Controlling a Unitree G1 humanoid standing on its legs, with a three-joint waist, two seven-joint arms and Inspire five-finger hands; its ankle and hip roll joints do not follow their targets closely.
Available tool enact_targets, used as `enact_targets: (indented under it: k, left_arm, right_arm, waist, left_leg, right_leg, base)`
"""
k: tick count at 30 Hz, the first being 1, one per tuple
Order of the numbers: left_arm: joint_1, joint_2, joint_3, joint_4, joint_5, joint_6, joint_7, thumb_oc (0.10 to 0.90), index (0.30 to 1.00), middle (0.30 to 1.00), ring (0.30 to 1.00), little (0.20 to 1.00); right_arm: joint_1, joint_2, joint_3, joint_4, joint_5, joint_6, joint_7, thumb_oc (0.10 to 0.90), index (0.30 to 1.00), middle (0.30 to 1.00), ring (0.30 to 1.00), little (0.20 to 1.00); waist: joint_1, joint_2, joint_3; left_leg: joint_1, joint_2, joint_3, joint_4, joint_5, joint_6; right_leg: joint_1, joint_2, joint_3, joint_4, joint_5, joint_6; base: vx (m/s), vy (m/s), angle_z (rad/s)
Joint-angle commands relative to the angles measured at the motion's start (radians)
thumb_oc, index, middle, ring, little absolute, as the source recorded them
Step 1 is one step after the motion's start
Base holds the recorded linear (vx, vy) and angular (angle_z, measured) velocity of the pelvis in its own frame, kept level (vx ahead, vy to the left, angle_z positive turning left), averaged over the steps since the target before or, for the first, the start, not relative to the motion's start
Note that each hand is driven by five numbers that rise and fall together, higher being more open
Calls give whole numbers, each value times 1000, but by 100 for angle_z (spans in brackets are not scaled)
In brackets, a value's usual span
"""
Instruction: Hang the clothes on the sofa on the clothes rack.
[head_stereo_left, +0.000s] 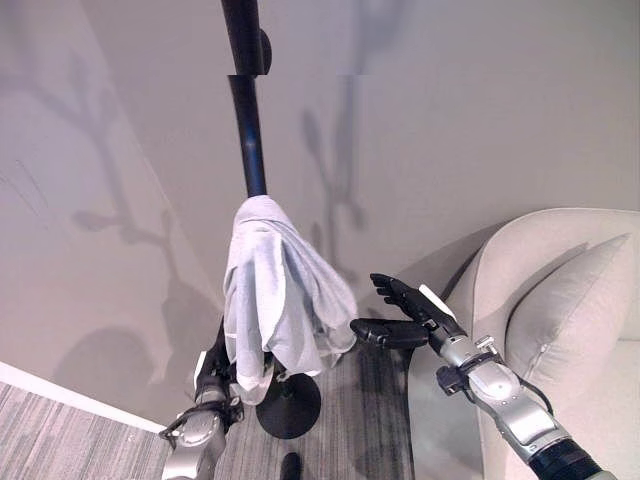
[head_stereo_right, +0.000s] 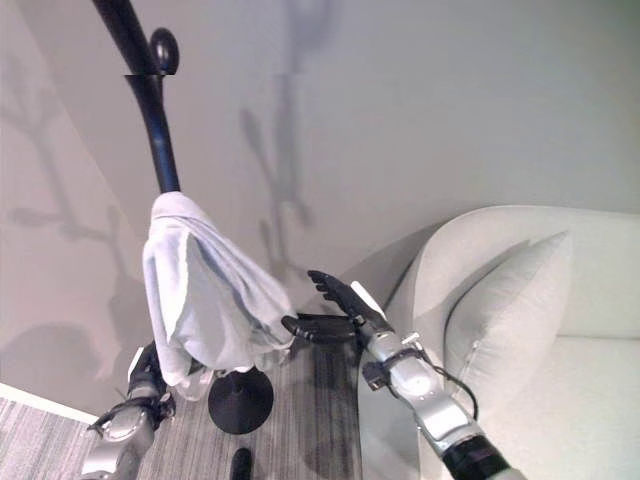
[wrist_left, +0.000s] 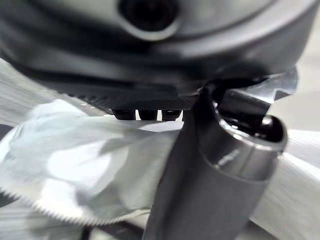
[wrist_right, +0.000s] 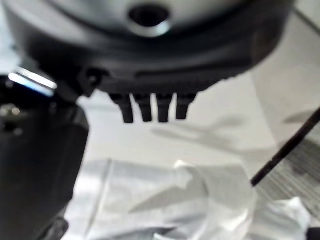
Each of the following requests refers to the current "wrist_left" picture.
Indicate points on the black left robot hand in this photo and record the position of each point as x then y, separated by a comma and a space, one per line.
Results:
210, 175

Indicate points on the white garment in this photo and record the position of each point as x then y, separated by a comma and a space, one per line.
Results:
75, 160

